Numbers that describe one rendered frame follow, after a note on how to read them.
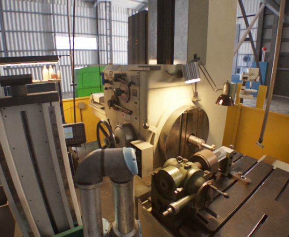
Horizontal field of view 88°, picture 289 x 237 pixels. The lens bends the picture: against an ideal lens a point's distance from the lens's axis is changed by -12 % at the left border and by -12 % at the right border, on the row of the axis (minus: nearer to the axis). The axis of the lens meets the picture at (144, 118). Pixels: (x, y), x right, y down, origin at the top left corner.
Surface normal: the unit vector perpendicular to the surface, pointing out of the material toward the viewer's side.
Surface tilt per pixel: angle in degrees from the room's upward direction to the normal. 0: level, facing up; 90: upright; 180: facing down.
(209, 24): 90
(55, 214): 90
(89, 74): 84
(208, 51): 90
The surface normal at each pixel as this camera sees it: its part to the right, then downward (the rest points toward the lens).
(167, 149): 0.58, 0.25
